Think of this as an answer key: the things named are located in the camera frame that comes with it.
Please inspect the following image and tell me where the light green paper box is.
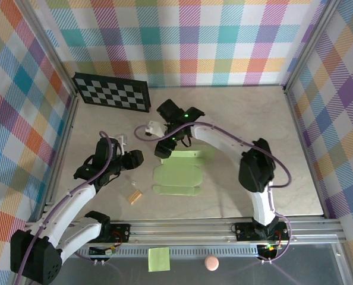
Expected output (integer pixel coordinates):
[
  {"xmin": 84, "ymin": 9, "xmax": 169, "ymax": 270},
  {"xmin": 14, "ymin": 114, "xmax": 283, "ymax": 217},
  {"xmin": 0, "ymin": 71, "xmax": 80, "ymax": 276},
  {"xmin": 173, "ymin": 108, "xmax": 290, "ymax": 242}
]
[{"xmin": 152, "ymin": 148, "xmax": 216, "ymax": 197}]

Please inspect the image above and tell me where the small tan corrugated block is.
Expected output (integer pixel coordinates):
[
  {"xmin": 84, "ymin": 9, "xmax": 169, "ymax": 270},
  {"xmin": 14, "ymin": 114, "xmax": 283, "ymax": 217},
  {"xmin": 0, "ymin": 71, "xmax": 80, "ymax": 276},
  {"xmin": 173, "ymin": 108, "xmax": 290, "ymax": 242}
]
[{"xmin": 126, "ymin": 189, "xmax": 144, "ymax": 205}]

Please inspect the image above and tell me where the black white checkerboard panel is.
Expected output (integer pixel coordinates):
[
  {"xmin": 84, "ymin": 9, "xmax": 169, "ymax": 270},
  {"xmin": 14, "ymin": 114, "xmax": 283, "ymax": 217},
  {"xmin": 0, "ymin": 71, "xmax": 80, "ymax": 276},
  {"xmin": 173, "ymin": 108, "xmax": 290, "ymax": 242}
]
[{"xmin": 72, "ymin": 72, "xmax": 152, "ymax": 113}]

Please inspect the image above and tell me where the left small circuit board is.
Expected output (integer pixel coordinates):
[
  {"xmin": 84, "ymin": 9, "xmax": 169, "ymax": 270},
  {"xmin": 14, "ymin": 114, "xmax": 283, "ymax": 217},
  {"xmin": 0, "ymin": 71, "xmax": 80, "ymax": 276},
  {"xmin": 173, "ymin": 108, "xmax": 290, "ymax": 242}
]
[{"xmin": 89, "ymin": 243, "xmax": 118, "ymax": 258}]

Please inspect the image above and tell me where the small circuit board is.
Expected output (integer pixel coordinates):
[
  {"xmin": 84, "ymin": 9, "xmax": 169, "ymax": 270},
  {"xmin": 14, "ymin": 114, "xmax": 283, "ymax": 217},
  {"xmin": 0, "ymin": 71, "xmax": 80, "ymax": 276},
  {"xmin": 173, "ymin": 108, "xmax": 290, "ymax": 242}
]
[
  {"xmin": 257, "ymin": 242, "xmax": 282, "ymax": 258},
  {"xmin": 89, "ymin": 243, "xmax": 118, "ymax": 258}
]

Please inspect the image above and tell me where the green sticky note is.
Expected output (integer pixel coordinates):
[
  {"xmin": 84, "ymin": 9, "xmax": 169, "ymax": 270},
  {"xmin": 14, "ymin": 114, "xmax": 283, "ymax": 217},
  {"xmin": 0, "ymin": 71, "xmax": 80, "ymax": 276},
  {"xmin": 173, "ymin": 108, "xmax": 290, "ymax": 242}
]
[{"xmin": 147, "ymin": 247, "xmax": 171, "ymax": 273}]

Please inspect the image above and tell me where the pink round ball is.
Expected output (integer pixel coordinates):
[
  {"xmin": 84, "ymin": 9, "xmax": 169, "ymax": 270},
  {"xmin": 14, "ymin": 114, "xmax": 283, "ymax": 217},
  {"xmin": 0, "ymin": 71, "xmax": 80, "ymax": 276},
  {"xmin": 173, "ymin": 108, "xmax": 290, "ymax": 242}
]
[{"xmin": 204, "ymin": 255, "xmax": 220, "ymax": 271}]

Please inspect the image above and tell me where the right small circuit board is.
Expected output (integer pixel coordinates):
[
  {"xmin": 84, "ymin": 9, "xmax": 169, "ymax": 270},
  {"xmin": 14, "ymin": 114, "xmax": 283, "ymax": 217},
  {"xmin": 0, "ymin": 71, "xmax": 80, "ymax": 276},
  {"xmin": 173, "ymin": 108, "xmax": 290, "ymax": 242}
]
[{"xmin": 257, "ymin": 242, "xmax": 282, "ymax": 258}]

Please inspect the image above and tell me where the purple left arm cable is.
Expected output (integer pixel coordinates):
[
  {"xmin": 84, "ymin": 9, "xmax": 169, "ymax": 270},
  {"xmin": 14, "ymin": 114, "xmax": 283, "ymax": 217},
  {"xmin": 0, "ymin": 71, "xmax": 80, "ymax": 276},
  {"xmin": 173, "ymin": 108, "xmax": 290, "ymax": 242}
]
[{"xmin": 14, "ymin": 130, "xmax": 112, "ymax": 285}]

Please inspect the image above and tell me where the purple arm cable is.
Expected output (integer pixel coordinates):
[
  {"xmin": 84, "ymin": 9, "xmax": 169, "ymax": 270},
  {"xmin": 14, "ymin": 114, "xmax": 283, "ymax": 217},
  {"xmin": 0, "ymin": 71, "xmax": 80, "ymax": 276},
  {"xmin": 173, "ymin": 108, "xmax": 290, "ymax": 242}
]
[
  {"xmin": 14, "ymin": 130, "xmax": 112, "ymax": 285},
  {"xmin": 134, "ymin": 122, "xmax": 293, "ymax": 265}
]

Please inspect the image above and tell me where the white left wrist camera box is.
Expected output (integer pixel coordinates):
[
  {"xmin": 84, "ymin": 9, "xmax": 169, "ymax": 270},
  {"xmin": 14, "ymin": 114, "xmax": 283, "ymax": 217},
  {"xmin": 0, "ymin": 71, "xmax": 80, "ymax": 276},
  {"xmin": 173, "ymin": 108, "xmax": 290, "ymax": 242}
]
[{"xmin": 114, "ymin": 135, "xmax": 127, "ymax": 155}]

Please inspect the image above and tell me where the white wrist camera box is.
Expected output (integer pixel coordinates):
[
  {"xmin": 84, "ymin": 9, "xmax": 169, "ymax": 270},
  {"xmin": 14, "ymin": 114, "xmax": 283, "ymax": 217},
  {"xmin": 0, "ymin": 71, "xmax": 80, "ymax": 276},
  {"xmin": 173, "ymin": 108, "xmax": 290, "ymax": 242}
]
[
  {"xmin": 114, "ymin": 135, "xmax": 127, "ymax": 155},
  {"xmin": 145, "ymin": 120, "xmax": 166, "ymax": 138}
]

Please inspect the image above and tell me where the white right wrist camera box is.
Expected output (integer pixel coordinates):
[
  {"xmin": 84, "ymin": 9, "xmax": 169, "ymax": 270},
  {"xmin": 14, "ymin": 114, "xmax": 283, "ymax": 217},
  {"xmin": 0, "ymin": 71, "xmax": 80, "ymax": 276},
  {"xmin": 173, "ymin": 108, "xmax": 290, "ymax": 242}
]
[{"xmin": 145, "ymin": 120, "xmax": 166, "ymax": 138}]

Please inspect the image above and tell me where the aluminium left side rail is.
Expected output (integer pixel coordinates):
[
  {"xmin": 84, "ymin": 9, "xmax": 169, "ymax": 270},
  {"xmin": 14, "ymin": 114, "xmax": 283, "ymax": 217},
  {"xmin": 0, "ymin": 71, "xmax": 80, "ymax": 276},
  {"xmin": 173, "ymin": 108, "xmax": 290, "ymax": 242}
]
[{"xmin": 36, "ymin": 96, "xmax": 80, "ymax": 223}]

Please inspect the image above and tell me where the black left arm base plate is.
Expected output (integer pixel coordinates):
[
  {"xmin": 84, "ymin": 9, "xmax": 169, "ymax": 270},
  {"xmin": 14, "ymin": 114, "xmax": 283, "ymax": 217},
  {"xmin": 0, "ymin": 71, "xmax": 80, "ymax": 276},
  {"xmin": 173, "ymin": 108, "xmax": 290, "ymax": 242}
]
[{"xmin": 103, "ymin": 223, "xmax": 132, "ymax": 243}]

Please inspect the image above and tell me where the long aluminium base rail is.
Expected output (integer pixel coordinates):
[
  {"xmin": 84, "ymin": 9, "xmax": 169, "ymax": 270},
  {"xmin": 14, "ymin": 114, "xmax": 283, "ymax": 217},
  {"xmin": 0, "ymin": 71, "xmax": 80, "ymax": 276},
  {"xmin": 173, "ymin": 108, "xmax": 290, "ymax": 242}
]
[{"xmin": 18, "ymin": 218, "xmax": 346, "ymax": 247}]

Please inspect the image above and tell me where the perforated metal cable duct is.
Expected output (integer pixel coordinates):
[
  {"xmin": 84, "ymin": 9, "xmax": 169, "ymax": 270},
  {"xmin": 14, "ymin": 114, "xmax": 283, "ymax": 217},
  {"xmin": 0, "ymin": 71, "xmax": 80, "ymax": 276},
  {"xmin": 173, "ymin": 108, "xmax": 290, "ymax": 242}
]
[{"xmin": 75, "ymin": 248, "xmax": 260, "ymax": 258}]

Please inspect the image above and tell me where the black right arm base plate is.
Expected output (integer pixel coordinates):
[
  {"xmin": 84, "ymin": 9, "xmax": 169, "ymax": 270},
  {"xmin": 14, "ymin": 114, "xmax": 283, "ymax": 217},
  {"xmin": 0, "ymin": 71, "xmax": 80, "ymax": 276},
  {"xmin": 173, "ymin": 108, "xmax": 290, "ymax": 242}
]
[{"xmin": 234, "ymin": 221, "xmax": 290, "ymax": 242}]

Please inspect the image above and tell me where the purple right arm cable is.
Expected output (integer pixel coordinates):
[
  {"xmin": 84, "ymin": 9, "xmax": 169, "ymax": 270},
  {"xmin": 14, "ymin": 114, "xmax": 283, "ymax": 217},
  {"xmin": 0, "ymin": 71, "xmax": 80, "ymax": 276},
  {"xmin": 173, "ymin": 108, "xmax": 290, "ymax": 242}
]
[{"xmin": 134, "ymin": 122, "xmax": 293, "ymax": 265}]

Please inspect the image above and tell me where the aluminium right side rail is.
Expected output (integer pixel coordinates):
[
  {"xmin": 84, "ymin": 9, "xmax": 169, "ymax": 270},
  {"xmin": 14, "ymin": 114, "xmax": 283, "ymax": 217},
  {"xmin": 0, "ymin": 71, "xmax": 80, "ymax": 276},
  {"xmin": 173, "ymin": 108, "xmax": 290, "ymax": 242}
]
[{"xmin": 284, "ymin": 84, "xmax": 328, "ymax": 219}]

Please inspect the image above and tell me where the aluminium left corner post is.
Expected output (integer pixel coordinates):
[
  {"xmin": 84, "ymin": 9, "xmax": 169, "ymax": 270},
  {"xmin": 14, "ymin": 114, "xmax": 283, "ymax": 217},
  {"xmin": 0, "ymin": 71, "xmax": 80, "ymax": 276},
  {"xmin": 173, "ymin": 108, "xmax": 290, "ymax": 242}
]
[{"xmin": 14, "ymin": 0, "xmax": 79, "ymax": 100}]

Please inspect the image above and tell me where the aluminium corner post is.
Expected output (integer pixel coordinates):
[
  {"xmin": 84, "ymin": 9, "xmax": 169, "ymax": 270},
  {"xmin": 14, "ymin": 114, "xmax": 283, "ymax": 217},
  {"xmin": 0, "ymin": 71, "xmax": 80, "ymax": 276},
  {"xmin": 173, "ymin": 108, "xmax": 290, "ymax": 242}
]
[
  {"xmin": 14, "ymin": 0, "xmax": 79, "ymax": 100},
  {"xmin": 282, "ymin": 0, "xmax": 342, "ymax": 93}
]

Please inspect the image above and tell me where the aluminium right corner post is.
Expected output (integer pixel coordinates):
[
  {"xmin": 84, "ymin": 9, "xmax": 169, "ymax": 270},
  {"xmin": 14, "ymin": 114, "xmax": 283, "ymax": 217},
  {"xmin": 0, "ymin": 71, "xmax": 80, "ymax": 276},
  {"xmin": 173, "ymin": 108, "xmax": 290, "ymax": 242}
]
[{"xmin": 282, "ymin": 0, "xmax": 342, "ymax": 93}]

